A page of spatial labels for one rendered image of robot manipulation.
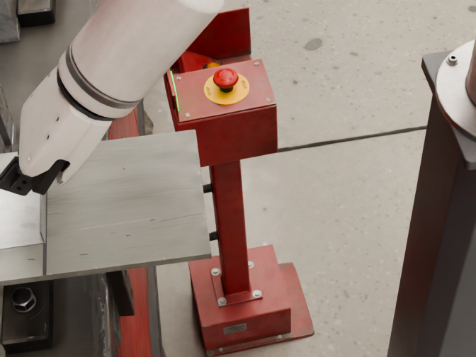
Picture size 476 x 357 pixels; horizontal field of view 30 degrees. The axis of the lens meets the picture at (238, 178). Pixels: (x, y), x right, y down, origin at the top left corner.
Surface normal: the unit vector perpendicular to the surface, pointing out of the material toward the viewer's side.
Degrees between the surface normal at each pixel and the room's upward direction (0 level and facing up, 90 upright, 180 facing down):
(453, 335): 90
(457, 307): 90
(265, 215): 0
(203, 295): 0
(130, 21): 64
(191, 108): 0
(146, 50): 86
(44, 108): 50
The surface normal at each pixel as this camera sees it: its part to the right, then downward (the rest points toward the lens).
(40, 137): -0.76, -0.24
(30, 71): -0.05, -0.62
